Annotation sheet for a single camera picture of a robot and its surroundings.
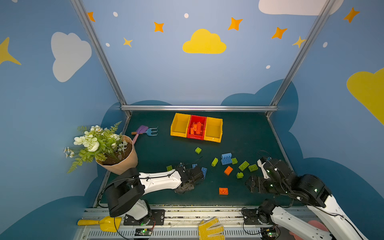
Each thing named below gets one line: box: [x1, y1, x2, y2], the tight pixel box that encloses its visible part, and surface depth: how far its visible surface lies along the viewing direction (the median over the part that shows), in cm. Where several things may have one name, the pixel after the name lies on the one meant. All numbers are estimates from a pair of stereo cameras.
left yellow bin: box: [170, 112, 191, 138], surface depth 113 cm
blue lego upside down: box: [221, 155, 232, 165], surface depth 95 cm
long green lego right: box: [238, 160, 250, 172], surface depth 93 cm
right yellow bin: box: [204, 116, 223, 143], surface depth 110 cm
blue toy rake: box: [145, 126, 159, 136], surface depth 110 cm
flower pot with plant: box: [63, 120, 138, 175], surface depth 71 cm
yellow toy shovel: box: [77, 216, 122, 233], surface depth 72 cm
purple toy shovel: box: [132, 125, 149, 145], surface depth 110 cm
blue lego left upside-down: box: [201, 167, 208, 180], surface depth 92 cm
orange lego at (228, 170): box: [224, 165, 234, 176], surface depth 92 cm
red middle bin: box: [187, 115, 207, 140], surface depth 109 cm
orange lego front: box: [218, 187, 229, 195], surface depth 84 cm
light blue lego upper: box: [221, 152, 232, 160], surface depth 97 cm
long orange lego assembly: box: [196, 121, 203, 135], surface depth 110 cm
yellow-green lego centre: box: [211, 157, 219, 167], surface depth 95 cm
